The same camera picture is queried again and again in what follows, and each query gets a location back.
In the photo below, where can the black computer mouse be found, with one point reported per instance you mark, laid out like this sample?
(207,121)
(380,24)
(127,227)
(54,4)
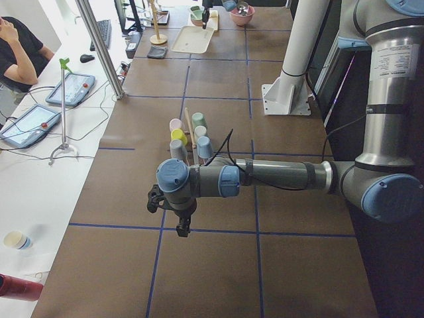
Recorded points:
(84,58)

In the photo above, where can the wooden mug tree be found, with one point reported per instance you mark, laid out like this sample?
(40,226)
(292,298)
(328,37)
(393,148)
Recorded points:
(157,39)

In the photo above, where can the teach pendant near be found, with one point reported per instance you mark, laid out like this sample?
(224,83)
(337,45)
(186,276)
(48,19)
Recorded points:
(30,127)

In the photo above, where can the yellow cup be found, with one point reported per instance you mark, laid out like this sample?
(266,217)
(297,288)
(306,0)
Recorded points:
(179,134)

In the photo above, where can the black box with label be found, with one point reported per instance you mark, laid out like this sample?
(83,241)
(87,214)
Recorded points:
(132,42)

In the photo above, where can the teach pendant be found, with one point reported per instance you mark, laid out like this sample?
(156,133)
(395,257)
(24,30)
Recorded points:
(77,86)
(30,127)

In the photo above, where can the blue cup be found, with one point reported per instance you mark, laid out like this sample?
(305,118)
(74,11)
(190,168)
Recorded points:
(204,147)

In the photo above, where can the aluminium frame post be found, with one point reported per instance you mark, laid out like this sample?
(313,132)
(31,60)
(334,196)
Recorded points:
(91,24)

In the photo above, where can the pink ice bowl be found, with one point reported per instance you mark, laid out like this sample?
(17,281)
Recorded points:
(241,19)

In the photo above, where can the seated person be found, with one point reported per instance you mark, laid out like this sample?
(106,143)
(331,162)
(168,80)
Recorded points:
(23,55)

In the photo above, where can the wooden cutting board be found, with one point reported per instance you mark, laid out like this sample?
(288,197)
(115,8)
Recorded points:
(213,20)

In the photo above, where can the paper cup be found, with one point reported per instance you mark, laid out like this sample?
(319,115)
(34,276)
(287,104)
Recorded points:
(17,240)

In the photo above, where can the white wire cup rack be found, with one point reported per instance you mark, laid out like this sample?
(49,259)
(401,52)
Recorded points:
(196,158)

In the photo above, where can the beige cup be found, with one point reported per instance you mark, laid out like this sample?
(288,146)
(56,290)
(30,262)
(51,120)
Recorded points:
(200,131)

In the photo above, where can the grey cup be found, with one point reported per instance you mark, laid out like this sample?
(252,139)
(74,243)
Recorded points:
(178,150)

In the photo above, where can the metal scoop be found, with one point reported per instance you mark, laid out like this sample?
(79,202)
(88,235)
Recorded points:
(242,8)

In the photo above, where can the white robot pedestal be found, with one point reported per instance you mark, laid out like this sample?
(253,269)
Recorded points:
(288,95)

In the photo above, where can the teach pendant far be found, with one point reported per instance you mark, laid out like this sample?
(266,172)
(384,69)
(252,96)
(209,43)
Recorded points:
(77,86)

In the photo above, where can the pink cup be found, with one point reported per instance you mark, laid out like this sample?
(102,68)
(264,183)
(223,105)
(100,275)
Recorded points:
(175,124)

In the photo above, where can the green tipped metal stand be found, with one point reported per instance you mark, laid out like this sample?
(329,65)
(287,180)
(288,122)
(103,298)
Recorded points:
(64,147)

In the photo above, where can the green ceramic bowl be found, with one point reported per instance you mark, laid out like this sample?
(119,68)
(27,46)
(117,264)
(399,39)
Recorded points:
(196,17)

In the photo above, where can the red bottle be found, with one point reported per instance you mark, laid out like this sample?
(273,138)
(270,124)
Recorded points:
(16,288)

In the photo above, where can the grey folded cloth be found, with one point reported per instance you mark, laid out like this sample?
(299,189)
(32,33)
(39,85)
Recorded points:
(157,52)

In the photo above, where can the green cup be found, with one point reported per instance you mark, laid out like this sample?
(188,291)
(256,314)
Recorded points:
(198,119)

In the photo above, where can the beige rabbit tray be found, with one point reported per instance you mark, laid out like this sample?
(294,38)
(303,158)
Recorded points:
(192,40)

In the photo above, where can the black keyboard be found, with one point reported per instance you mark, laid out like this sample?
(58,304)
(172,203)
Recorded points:
(105,30)

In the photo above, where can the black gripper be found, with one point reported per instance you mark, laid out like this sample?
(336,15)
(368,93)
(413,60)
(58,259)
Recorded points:
(187,211)
(205,14)

